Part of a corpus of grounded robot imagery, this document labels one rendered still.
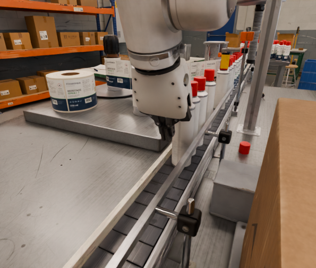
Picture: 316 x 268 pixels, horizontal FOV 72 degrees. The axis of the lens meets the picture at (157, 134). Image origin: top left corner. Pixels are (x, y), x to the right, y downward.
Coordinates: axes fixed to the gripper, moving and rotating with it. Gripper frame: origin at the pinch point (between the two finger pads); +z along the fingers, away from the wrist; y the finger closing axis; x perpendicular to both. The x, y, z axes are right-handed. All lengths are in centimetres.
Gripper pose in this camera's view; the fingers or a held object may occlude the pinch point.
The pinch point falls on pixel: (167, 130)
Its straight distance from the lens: 45.6
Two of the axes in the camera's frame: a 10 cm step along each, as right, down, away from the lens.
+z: 1.4, 7.1, 7.0
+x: -4.0, 6.8, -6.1
